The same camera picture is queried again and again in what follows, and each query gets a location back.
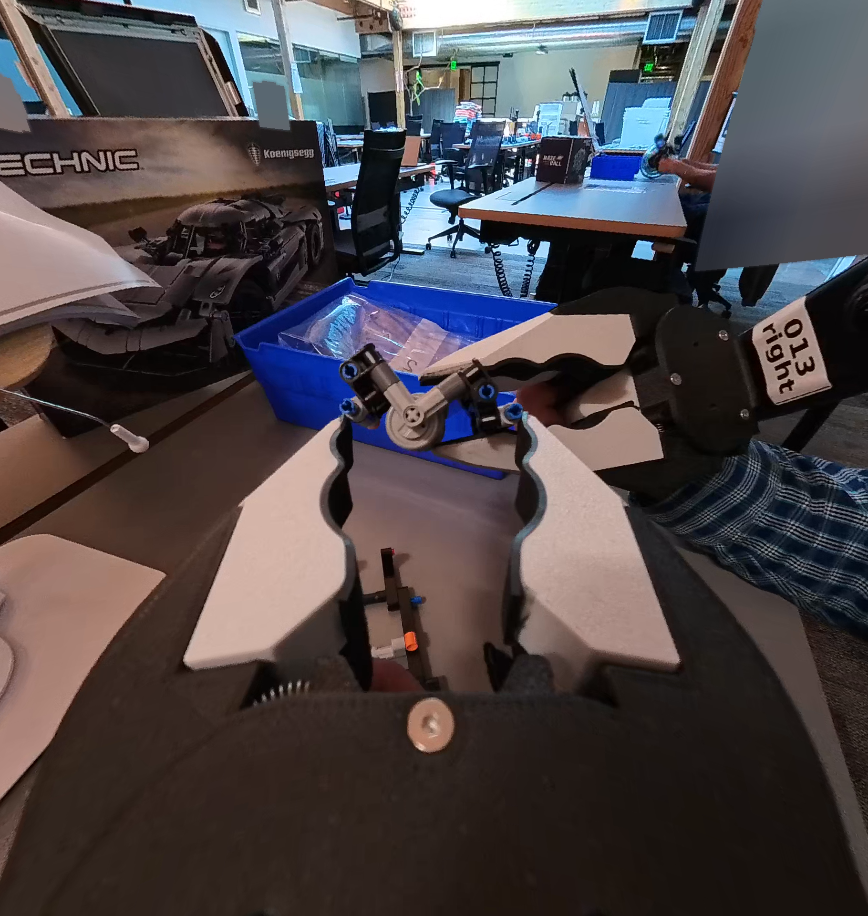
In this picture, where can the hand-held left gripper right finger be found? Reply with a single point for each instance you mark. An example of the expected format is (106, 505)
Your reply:
(591, 572)

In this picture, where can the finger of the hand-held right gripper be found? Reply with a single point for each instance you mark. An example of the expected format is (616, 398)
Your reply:
(570, 333)
(620, 436)

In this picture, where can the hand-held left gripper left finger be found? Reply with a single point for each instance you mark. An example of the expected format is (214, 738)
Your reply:
(276, 572)

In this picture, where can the lego car chassis assembly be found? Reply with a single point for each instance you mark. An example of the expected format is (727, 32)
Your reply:
(405, 608)

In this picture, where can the grey black lego joint piece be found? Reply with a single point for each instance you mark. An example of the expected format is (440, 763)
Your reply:
(412, 422)

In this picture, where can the lego instruction booklet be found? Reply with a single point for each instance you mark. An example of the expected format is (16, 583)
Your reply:
(33, 272)

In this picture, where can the black lego set box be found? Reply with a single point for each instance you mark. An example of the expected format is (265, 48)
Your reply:
(191, 179)

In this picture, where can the person's right hand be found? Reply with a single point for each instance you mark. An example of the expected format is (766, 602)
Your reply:
(545, 404)

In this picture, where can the person's left hand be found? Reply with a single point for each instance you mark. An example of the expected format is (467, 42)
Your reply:
(398, 676)

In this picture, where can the wood edged office desk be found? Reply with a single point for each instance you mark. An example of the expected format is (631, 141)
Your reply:
(584, 207)

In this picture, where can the small blue bin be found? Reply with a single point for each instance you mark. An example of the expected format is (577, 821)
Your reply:
(616, 168)

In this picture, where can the black cube box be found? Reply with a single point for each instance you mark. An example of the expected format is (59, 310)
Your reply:
(563, 161)

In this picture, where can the long blue parts bin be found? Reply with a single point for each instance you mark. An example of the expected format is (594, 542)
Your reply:
(298, 386)

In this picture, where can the black office chair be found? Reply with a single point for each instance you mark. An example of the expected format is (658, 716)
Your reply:
(373, 200)
(477, 164)

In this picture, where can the white rounded base board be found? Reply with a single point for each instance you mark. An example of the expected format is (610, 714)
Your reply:
(83, 608)

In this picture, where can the clear plastic parts bag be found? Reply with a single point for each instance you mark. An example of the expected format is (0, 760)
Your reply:
(348, 322)

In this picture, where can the wooden top desk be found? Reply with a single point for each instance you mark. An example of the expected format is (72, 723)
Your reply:
(377, 172)

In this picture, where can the white book stand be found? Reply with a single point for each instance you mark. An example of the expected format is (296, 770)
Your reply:
(12, 365)

